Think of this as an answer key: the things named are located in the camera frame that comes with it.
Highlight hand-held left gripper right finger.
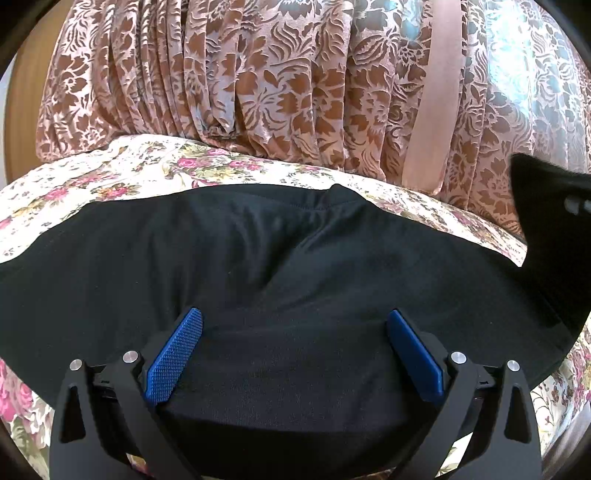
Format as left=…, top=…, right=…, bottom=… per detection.
left=387, top=309, right=542, bottom=480

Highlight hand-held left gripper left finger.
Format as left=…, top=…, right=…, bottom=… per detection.
left=48, top=306, right=205, bottom=480

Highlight black pants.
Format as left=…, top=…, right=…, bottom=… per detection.
left=0, top=184, right=578, bottom=472

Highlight floral bed sheet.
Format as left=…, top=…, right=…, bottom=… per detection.
left=0, top=134, right=591, bottom=480

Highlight brown patterned curtain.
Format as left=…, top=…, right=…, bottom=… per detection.
left=36, top=0, right=591, bottom=241

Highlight wooden bed frame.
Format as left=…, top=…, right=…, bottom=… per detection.
left=6, top=28, right=62, bottom=182

